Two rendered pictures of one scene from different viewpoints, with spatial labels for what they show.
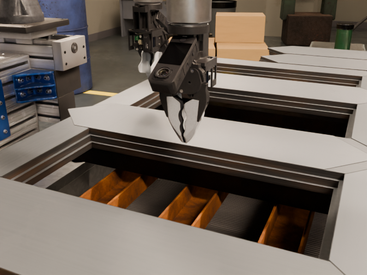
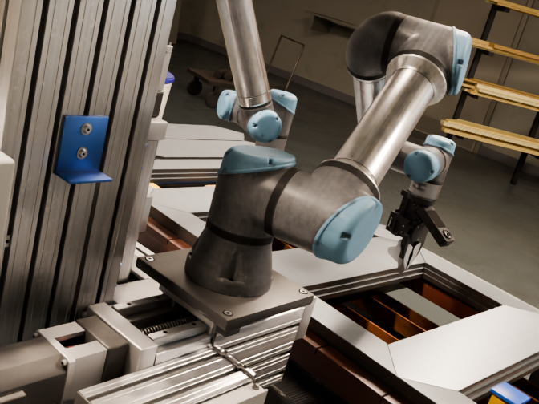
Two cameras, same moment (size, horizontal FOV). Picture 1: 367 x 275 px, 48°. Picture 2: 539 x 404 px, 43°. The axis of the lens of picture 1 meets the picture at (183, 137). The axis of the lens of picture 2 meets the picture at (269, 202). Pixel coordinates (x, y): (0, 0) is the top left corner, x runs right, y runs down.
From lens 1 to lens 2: 185 cm
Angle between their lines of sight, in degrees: 68
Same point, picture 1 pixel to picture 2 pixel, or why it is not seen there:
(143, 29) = not seen: hidden behind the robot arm
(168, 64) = (442, 228)
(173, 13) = (434, 194)
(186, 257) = (496, 328)
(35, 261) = (495, 361)
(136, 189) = not seen: hidden behind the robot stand
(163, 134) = (337, 272)
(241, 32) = not seen: outside the picture
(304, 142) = (378, 248)
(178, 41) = (428, 210)
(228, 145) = (371, 265)
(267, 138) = (366, 252)
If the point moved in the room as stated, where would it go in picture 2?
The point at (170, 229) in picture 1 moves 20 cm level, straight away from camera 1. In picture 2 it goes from (472, 321) to (397, 292)
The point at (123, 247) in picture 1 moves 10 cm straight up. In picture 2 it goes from (486, 337) to (501, 301)
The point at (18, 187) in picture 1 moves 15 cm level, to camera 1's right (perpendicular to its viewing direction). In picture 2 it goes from (409, 343) to (419, 319)
